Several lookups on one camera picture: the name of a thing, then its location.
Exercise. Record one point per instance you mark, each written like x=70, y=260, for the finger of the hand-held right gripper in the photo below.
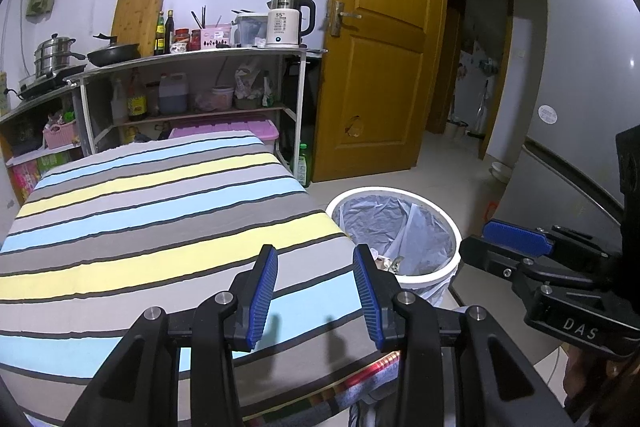
x=492, y=257
x=515, y=237

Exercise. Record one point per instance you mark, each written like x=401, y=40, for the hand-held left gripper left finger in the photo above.
x=262, y=297

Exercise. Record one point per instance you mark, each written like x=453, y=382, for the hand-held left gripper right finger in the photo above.
x=370, y=302

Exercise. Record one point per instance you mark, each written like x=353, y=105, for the white trash bin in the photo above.
x=435, y=275

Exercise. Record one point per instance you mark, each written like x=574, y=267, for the grey plastic bin liner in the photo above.
x=380, y=222

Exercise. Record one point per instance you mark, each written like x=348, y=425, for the white bowl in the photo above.
x=501, y=171

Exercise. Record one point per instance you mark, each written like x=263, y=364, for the colourful woven mat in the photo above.
x=350, y=382

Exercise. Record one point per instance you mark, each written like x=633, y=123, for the green drink bottle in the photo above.
x=303, y=167

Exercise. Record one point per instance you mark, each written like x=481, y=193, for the striped bed sheet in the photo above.
x=150, y=207

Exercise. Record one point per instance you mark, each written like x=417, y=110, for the pink lid storage box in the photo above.
x=225, y=127

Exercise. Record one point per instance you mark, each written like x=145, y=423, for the grey refrigerator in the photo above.
x=575, y=57

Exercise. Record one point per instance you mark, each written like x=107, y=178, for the pink plastic bucket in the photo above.
x=222, y=98

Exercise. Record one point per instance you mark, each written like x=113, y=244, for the wooden door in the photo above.
x=380, y=82

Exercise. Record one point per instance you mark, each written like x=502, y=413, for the crumpled plastic bags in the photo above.
x=250, y=84

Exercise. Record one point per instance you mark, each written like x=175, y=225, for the dark liquid jug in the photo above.
x=173, y=97

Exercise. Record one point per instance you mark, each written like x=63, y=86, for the large soy sauce bottle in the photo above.
x=136, y=102

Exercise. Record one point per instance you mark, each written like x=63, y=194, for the white plastic bottle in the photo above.
x=119, y=104

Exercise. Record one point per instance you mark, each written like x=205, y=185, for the green printed box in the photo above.
x=55, y=162

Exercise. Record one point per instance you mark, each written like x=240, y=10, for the metal kitchen rack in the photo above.
x=200, y=56

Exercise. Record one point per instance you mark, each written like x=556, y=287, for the pink plastic basket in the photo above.
x=60, y=137

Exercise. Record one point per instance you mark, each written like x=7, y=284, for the pink utensil holder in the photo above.
x=216, y=37

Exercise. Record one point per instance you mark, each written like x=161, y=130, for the red sauce jar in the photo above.
x=181, y=41
x=195, y=41

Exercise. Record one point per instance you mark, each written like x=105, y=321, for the pink printed box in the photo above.
x=22, y=182

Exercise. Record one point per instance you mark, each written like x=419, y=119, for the clear plastic container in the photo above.
x=250, y=29

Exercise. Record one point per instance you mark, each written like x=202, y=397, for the white electric kettle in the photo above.
x=282, y=27

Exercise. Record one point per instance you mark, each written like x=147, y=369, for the dark sauce bottle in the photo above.
x=170, y=34

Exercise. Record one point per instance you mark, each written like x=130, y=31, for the yellow label oil bottle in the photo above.
x=160, y=37

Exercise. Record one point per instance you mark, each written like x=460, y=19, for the black frying pan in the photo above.
x=115, y=54

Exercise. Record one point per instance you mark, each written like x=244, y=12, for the bunch of chopsticks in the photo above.
x=203, y=17

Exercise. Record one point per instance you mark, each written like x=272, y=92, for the wooden side shelf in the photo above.
x=30, y=107

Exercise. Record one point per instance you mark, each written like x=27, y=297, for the black induction cooker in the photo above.
x=45, y=82

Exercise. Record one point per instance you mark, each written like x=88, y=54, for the bamboo cutting board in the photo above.
x=137, y=17

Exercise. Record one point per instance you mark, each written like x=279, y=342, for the steel steamer pot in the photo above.
x=52, y=57

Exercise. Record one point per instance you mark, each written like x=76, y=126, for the yellowed power strip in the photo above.
x=4, y=94

